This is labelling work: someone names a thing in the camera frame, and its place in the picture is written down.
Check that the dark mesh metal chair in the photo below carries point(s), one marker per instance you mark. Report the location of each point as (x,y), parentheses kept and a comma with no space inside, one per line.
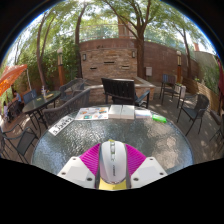
(198,106)
(25,141)
(71,105)
(219,131)
(71,87)

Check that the closed red patio umbrella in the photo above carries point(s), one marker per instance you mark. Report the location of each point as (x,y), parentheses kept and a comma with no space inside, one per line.
(221,83)

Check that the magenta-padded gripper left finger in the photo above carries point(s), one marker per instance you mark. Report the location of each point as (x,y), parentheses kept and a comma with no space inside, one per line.
(76,171)

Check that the white flat box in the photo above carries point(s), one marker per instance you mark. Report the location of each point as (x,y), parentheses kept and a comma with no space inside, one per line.
(115,111)
(127,112)

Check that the thin white booklet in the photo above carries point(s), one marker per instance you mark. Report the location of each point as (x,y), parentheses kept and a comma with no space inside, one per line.
(142,114)

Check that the black slatted bench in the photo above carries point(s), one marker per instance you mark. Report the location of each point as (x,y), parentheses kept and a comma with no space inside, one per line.
(118,88)

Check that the dark round patio table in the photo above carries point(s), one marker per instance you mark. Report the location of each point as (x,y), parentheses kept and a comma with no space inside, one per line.
(40,101)

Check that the grey wall utility box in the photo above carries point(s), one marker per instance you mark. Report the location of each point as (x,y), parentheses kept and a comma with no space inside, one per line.
(148,71)

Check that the person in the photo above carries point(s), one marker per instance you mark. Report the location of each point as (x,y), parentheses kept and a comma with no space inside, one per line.
(16,97)
(5,108)

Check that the white computer mouse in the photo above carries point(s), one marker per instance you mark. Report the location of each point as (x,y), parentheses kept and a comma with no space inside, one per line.
(113,160)

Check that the small green box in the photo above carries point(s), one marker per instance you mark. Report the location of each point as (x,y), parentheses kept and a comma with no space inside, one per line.
(159,118)

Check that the white card with black print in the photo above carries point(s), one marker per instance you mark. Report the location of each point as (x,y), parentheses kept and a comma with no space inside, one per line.
(61,125)

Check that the orange patio umbrella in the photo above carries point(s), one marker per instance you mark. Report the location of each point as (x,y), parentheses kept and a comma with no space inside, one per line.
(11,75)

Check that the wooden lamp post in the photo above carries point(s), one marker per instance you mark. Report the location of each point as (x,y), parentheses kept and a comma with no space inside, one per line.
(60,68)

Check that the colourful printed sheet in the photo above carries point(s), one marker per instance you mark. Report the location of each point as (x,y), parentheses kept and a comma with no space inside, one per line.
(91,113)

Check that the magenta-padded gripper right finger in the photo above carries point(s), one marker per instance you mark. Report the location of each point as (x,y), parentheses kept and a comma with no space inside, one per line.
(148,171)

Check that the blue patio chair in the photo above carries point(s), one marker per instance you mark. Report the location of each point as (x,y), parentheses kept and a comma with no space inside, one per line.
(29,96)
(168,81)

